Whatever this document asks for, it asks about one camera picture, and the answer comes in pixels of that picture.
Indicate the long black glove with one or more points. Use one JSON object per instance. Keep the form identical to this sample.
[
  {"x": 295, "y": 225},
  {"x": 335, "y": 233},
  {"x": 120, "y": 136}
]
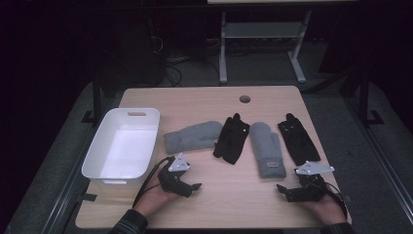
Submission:
[{"x": 298, "y": 143}]

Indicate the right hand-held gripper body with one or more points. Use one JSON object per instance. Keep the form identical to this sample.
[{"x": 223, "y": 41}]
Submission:
[{"x": 310, "y": 187}]

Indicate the black metal stand leg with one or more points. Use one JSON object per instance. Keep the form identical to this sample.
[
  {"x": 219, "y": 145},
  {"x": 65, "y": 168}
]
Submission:
[
  {"x": 365, "y": 97},
  {"x": 96, "y": 97}
]

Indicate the grey mitten with label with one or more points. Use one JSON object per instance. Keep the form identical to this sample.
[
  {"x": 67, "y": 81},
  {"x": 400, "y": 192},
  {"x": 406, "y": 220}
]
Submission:
[{"x": 268, "y": 149}]

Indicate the grey metal stand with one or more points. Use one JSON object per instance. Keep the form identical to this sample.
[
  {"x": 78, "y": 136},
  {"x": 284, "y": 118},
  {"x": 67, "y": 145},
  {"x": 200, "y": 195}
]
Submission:
[{"x": 259, "y": 31}]

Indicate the short black glove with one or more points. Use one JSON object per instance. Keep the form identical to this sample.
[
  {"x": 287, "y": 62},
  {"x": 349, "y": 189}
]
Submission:
[{"x": 231, "y": 139}]

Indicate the person's right hand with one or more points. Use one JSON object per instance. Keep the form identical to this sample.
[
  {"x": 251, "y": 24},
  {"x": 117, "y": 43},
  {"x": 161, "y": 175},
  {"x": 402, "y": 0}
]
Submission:
[{"x": 326, "y": 208}]

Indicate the white plastic basket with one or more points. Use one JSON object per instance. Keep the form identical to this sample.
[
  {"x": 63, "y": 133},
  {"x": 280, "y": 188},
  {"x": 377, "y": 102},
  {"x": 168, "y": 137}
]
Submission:
[{"x": 123, "y": 149}]

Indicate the person's left hand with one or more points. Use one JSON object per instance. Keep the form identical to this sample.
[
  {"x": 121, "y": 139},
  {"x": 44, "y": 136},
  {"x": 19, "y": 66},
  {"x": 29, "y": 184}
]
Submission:
[{"x": 152, "y": 199}]

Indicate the plain grey knitted mitten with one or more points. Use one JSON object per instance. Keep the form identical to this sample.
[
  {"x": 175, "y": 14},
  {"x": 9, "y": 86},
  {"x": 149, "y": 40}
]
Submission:
[{"x": 193, "y": 136}]

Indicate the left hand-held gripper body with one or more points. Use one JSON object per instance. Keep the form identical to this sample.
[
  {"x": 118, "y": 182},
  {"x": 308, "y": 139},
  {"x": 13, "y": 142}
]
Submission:
[{"x": 173, "y": 180}]

